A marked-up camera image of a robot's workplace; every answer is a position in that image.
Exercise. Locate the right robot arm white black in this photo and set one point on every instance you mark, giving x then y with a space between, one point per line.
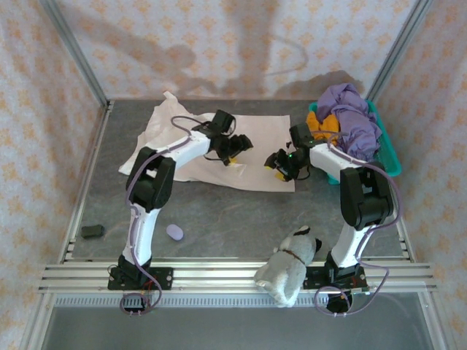
344 248

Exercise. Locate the aluminium table side rail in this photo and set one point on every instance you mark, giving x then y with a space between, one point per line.
96 146
402 242

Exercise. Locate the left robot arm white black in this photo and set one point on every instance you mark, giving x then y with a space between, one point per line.
142 233

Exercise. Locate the purple t-shirt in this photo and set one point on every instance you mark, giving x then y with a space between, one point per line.
357 127

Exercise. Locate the aluminium mounting rail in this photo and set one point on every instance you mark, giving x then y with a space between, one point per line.
219 277

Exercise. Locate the teal plastic basket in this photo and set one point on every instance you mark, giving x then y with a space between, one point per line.
390 160

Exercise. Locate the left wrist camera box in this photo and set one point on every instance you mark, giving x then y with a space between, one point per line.
223 121

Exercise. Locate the small purple oval object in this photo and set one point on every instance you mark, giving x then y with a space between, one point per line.
175 232

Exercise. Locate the grey plush toy animal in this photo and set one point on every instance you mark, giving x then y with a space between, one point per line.
288 270

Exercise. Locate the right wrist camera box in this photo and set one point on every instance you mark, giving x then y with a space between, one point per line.
301 134

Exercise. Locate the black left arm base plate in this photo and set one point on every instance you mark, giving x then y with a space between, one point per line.
160 279

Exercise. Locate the white t-shirt with print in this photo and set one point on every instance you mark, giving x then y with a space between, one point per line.
255 146

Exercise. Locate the small black block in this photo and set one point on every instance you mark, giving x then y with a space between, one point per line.
93 232

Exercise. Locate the grey metal panel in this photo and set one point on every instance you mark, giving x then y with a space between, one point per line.
233 328

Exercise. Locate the orange t-shirt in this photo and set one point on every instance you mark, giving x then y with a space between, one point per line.
323 125

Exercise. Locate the aluminium frame post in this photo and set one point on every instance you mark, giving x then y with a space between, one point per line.
77 54
395 54

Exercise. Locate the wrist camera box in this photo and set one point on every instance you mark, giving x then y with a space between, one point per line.
223 121
301 134

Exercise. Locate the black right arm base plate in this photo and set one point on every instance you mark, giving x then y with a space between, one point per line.
313 280

